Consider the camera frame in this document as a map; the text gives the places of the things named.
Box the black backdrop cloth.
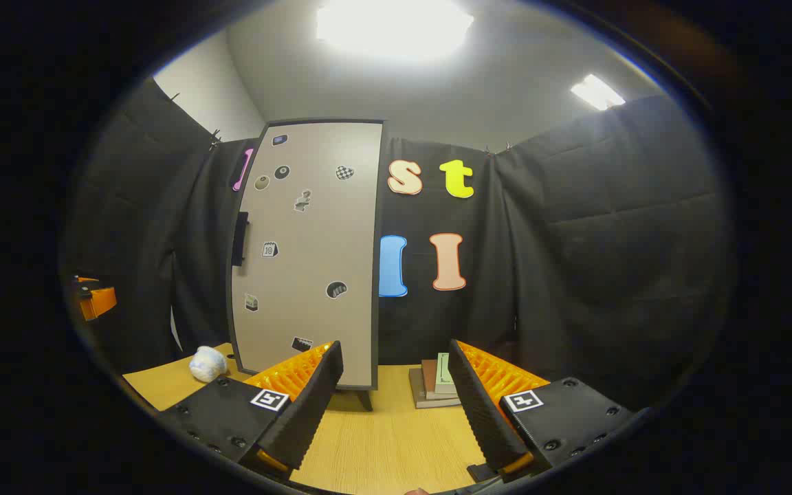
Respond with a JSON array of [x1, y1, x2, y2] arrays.
[[66, 77, 734, 413]]

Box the grey cabinet door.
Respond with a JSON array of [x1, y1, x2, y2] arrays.
[[232, 122, 378, 390]]

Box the crumpled white paper ball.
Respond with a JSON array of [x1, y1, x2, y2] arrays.
[[188, 346, 229, 383]]

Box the brown book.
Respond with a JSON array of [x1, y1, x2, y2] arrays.
[[421, 359, 459, 402]]

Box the small ceiling light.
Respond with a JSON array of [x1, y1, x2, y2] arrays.
[[570, 74, 626, 111]]

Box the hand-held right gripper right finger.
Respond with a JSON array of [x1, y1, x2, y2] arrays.
[[448, 339, 637, 483]]

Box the large ceiling light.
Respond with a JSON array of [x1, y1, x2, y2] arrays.
[[316, 0, 475, 61]]

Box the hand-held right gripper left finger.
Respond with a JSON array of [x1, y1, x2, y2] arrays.
[[155, 340, 345, 482]]

